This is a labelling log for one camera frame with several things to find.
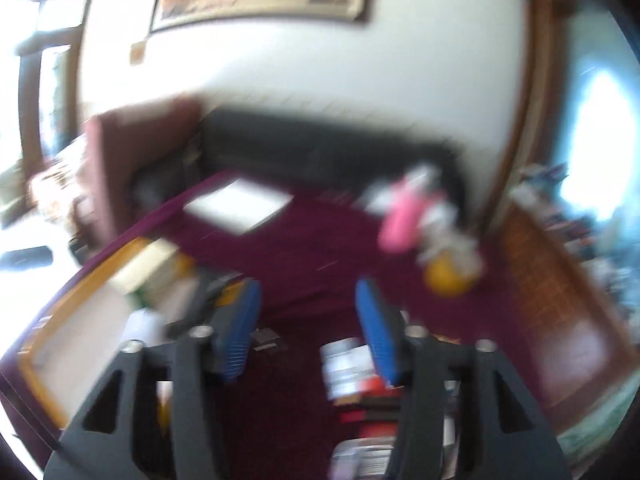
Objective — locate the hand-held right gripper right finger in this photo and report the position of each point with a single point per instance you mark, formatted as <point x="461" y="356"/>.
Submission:
<point x="375" y="325"/>

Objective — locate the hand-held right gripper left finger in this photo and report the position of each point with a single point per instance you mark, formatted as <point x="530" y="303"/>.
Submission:
<point x="240" y="330"/>

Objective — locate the blue and white box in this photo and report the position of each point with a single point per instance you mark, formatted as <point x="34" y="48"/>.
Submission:
<point x="350" y="367"/>

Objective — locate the yellow tape roll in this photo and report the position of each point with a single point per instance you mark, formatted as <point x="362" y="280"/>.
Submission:
<point x="445" y="277"/>

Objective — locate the red packet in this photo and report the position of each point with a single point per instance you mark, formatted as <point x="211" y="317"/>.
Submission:
<point x="367" y="412"/>

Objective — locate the maroon cloth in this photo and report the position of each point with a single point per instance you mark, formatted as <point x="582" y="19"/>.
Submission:
<point x="310" y="260"/>

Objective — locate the small white bottle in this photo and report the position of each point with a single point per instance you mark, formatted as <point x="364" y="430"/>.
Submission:
<point x="144" y="327"/>

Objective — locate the pink bottle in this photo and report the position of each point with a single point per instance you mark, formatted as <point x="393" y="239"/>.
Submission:
<point x="400" y="220"/>

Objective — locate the cream and green box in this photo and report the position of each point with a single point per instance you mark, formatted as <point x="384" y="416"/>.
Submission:
<point x="145" y="265"/>

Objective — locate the white spray bottle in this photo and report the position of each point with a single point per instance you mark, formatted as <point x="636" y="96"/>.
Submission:
<point x="442" y="220"/>

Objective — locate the white paper sheet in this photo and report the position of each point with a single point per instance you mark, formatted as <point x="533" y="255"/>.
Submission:
<point x="235" y="205"/>

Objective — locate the yellow tray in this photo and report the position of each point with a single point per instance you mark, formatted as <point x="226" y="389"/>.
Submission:
<point x="75" y="310"/>

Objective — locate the black sofa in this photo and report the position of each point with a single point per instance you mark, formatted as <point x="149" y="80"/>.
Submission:
<point x="310" y="145"/>

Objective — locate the maroon cushion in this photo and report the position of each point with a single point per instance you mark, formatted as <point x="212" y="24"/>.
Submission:
<point x="130" y="140"/>

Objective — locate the window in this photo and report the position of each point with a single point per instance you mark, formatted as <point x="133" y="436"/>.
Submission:
<point x="45" y="85"/>

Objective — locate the wooden door frame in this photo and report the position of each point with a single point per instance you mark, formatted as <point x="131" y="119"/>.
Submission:
<point x="530" y="85"/>

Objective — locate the wall switch plate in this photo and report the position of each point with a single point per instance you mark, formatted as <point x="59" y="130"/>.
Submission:
<point x="137" y="52"/>

